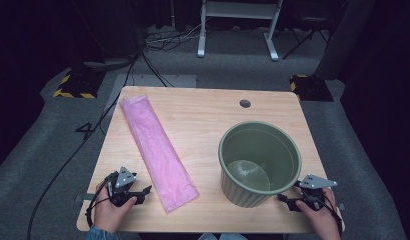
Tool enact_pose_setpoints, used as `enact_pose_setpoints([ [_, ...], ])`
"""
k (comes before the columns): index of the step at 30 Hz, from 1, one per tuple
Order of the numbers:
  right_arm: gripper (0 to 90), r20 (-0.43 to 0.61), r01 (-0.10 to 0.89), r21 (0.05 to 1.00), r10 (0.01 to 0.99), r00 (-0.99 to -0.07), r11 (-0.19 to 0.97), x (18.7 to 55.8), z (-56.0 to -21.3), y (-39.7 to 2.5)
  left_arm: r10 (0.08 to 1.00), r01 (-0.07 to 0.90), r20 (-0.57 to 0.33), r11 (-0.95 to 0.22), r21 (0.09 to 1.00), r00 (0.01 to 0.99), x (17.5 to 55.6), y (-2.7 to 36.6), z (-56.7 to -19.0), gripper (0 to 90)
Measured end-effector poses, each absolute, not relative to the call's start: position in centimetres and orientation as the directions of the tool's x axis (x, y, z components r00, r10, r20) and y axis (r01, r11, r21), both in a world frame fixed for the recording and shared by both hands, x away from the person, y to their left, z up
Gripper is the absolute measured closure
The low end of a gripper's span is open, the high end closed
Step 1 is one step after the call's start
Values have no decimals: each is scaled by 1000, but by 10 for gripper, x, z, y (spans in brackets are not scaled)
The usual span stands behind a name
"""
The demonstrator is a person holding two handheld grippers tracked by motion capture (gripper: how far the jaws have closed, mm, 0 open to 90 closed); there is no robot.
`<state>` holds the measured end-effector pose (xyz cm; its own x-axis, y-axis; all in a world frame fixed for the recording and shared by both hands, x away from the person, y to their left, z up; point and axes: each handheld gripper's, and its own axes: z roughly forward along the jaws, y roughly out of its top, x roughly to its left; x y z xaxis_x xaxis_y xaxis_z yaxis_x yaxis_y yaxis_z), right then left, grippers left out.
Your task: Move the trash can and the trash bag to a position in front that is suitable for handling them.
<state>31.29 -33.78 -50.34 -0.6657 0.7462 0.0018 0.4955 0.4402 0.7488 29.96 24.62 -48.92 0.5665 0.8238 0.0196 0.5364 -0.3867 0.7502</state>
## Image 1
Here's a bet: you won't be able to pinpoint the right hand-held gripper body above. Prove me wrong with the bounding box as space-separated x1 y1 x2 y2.
298 173 338 212

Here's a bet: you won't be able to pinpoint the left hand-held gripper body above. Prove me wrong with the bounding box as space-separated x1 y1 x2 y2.
107 165 144 208

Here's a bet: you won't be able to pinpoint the pink plastic garbage bag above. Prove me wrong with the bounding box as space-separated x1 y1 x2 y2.
119 94 200 214

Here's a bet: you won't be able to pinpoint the green ribbed trash bin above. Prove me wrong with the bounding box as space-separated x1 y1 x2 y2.
218 120 303 209

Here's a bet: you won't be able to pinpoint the person's right hand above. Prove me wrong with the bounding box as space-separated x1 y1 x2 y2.
295 188 342 240

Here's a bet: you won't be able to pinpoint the person's left hand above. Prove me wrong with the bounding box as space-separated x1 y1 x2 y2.
93 182 138 234

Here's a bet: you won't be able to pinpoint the person's legs in jeans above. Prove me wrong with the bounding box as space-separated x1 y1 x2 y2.
197 232 249 240

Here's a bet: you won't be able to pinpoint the black yellow striped stand base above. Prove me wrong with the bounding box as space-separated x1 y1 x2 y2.
289 74 335 102
53 68 106 99

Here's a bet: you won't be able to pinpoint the black tripod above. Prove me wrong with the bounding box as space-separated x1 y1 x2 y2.
282 19 331 61

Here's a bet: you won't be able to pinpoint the grey curtain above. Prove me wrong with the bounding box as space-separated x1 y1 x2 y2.
314 0 377 81

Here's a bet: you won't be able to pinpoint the right hand-held gripper black cable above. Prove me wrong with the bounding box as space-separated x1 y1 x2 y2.
321 188 344 238

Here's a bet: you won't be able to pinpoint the hand-held gripper black cable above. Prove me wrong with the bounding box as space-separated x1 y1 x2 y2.
85 173 119 228
321 188 344 238

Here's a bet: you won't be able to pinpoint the left hand-held gripper black cable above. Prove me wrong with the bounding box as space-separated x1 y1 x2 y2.
85 173 119 228

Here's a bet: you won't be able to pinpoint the long black floor cable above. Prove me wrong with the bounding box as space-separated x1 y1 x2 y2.
26 53 142 240

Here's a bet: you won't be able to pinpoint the bundle of floor cables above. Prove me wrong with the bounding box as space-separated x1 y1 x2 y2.
144 23 207 53

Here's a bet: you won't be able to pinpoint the white metal table frame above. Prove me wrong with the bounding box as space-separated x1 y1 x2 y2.
196 0 284 62

